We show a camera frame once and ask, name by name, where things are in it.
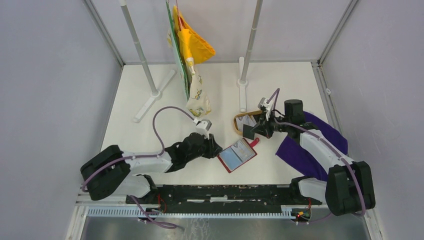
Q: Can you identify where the tan oval card tray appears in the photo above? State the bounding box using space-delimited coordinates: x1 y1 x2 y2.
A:
233 110 262 136

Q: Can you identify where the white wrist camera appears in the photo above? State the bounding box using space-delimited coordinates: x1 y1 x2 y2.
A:
192 118 212 139
258 97 275 121

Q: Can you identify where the purple cloth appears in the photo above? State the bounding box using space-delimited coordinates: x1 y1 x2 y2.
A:
275 111 348 182

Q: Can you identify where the grey stand pole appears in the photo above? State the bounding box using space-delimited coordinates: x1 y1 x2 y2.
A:
118 0 176 123
236 0 263 113

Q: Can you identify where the red leather card holder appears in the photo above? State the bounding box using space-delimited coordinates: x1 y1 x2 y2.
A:
217 137 260 173

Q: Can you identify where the white toothed cable rail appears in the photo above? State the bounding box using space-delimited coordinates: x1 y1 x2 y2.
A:
87 206 295 220

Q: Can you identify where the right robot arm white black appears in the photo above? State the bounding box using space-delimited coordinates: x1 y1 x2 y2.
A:
242 98 376 216

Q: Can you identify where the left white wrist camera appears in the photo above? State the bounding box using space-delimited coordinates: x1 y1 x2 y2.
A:
192 118 212 139

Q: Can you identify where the left grey stand pole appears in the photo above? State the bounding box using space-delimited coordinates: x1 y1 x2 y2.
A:
118 0 176 123

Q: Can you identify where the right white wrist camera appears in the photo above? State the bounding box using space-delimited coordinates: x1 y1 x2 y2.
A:
258 97 275 121

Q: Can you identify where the right grey stand pole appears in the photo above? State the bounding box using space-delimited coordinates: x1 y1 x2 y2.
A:
236 0 263 113

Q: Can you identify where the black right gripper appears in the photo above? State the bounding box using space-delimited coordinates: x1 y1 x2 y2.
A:
250 109 291 139

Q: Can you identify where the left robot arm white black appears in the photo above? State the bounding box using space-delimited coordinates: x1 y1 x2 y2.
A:
80 132 223 204

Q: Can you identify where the yellow cloth hanging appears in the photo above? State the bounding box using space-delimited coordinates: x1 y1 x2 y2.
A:
172 5 216 67

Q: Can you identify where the cream patterned fabric bag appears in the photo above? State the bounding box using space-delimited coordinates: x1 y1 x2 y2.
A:
167 30 211 117

